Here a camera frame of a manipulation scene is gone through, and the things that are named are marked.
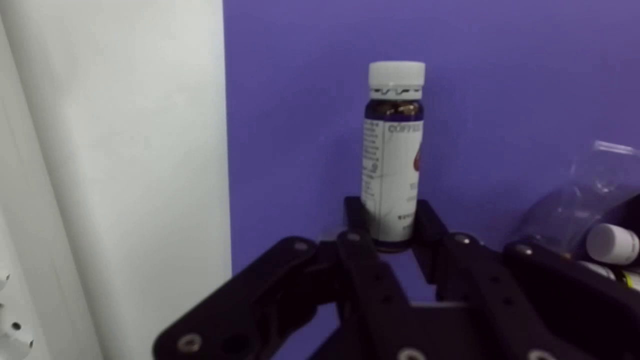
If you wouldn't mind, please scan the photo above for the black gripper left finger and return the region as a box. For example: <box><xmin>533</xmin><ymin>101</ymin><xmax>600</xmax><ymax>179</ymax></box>
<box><xmin>152</xmin><ymin>195</ymin><xmax>428</xmax><ymax>360</ymax></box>

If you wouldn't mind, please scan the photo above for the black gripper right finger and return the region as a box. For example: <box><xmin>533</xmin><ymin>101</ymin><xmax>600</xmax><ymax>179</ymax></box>
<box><xmin>415</xmin><ymin>200</ymin><xmax>640</xmax><ymax>360</ymax></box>

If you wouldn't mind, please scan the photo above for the brown bottle with white cap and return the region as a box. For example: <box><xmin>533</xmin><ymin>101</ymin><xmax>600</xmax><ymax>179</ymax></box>
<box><xmin>361</xmin><ymin>59</ymin><xmax>426</xmax><ymax>243</ymax></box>

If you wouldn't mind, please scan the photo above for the white capped bottle in container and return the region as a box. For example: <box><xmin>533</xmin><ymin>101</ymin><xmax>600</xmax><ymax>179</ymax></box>
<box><xmin>586</xmin><ymin>224</ymin><xmax>640</xmax><ymax>265</ymax></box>

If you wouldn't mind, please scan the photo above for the clear plastic container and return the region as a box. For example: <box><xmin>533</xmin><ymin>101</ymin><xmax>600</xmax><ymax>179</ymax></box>
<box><xmin>515</xmin><ymin>140</ymin><xmax>640</xmax><ymax>272</ymax></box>

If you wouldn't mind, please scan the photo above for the purple paper mat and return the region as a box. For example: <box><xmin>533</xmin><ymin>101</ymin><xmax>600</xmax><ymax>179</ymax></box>
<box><xmin>223</xmin><ymin>0</ymin><xmax>640</xmax><ymax>360</ymax></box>

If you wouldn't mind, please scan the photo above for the white power strip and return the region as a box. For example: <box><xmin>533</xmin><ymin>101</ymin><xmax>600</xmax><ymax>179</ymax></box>
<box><xmin>0</xmin><ymin>211</ymin><xmax>53</xmax><ymax>360</ymax></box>

